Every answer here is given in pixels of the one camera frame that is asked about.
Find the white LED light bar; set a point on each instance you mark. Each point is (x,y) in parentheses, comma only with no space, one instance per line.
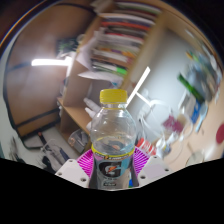
(138,85)

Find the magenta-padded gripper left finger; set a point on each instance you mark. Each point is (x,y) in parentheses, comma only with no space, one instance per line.
(83,163)

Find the wooden shelf unit with books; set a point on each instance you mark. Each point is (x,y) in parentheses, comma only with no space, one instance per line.
(80,90)

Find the ceiling light strip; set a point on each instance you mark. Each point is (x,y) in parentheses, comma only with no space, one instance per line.
(50,62)

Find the red and white container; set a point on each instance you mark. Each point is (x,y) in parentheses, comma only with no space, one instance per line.
(145,146)

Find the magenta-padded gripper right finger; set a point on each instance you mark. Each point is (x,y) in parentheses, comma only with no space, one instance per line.
(141,160)

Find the clear yellow-capped drink bottle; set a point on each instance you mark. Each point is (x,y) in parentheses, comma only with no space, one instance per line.
(113,146)

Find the magenta carton box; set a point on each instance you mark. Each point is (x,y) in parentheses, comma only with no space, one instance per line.
(173,124)

